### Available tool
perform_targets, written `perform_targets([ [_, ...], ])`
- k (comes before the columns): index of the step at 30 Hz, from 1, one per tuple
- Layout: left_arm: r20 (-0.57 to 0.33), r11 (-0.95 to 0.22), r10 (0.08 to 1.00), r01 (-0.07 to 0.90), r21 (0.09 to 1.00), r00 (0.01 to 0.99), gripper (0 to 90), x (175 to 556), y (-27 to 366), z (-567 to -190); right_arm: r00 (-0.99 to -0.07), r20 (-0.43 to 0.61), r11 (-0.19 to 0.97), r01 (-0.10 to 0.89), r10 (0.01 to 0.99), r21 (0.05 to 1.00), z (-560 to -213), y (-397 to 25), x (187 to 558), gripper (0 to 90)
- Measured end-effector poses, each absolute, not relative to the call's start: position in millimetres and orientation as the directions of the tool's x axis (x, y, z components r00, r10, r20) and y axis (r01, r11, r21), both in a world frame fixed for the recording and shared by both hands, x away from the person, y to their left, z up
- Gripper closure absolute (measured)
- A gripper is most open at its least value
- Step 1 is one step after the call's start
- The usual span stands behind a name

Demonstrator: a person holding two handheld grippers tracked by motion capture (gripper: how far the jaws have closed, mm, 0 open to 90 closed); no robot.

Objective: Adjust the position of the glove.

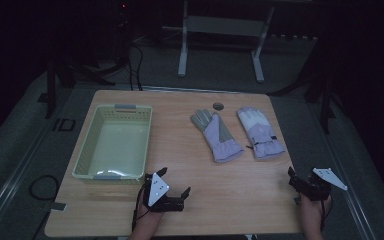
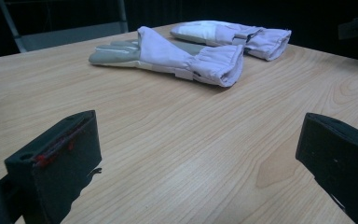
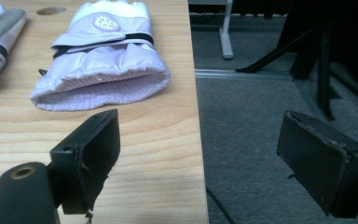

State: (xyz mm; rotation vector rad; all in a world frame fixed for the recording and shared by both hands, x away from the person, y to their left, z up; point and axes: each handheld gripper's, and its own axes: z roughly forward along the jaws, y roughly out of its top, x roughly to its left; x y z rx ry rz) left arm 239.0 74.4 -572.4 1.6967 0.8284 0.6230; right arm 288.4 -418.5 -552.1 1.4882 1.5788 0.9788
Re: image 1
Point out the lilac glove with grey palm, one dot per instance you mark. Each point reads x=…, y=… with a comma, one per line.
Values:
x=218, y=135

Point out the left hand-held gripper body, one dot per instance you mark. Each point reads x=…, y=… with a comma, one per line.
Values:
x=158, y=190

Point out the grey tape piece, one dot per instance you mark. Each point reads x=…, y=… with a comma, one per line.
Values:
x=58, y=207
x=297, y=200

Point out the black metal stand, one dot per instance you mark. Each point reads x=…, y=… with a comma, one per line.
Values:
x=326, y=100

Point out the black device with red light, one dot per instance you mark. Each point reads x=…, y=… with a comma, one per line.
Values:
x=123, y=13

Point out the person's left hand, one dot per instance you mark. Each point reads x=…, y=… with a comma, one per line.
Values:
x=148, y=214

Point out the white metal table frame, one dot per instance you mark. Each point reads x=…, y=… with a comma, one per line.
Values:
x=223, y=26

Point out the pale green plastic basket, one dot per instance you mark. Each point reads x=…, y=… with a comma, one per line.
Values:
x=115, y=146

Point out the lilac glove with white fingers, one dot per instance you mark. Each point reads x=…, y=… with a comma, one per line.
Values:
x=260, y=131

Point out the black tripod stand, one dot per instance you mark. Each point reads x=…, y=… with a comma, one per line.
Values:
x=50, y=90

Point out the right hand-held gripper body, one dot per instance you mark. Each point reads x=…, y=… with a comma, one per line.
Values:
x=316, y=190

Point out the person's right hand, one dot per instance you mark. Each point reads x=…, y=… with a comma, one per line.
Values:
x=310, y=210

